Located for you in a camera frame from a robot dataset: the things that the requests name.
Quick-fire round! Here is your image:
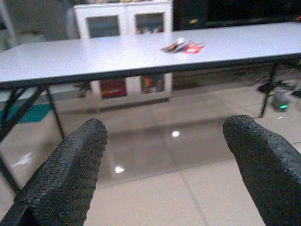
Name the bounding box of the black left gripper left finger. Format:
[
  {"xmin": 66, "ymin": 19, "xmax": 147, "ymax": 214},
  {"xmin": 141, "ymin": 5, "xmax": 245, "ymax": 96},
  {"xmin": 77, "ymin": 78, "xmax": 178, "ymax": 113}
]
[{"xmin": 13, "ymin": 118, "xmax": 108, "ymax": 226}]

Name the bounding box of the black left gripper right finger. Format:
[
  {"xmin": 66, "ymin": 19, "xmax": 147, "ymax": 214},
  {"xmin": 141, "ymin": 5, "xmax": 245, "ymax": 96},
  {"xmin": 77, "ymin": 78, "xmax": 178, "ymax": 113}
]
[{"xmin": 222, "ymin": 114, "xmax": 301, "ymax": 226}]

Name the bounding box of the red snack wrapper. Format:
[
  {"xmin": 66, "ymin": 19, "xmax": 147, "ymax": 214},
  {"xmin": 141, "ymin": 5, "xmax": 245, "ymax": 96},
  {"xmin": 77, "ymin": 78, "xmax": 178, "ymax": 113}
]
[{"xmin": 183, "ymin": 42, "xmax": 206, "ymax": 55}]

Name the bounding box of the grey device with green light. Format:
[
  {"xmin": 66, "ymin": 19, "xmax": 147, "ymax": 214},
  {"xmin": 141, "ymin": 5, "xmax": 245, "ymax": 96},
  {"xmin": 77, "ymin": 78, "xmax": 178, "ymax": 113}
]
[{"xmin": 270, "ymin": 91, "xmax": 291, "ymax": 113}]

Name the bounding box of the teal floor mat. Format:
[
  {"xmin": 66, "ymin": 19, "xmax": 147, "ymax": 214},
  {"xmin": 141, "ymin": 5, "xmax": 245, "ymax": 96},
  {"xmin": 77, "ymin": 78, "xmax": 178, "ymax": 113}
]
[{"xmin": 0, "ymin": 103, "xmax": 54, "ymax": 124}]

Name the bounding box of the black round floor object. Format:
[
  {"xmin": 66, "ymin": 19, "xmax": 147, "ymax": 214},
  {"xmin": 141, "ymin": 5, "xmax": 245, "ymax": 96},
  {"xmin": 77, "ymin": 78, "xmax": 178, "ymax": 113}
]
[{"xmin": 256, "ymin": 82, "xmax": 277, "ymax": 94}]

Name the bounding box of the white folding table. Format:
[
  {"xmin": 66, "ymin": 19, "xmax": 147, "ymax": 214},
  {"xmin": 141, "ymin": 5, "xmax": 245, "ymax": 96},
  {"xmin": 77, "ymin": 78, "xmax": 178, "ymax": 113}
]
[{"xmin": 0, "ymin": 22, "xmax": 301, "ymax": 196}]

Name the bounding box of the white glass door cabinet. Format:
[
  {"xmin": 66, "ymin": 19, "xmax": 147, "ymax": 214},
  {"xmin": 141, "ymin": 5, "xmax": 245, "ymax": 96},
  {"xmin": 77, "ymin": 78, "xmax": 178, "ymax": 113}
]
[{"xmin": 73, "ymin": 0, "xmax": 174, "ymax": 111}]

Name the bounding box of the black low cabinet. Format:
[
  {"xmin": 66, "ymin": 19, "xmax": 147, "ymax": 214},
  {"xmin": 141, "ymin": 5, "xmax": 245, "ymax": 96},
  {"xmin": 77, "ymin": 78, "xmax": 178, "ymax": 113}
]
[{"xmin": 173, "ymin": 0, "xmax": 301, "ymax": 31}]

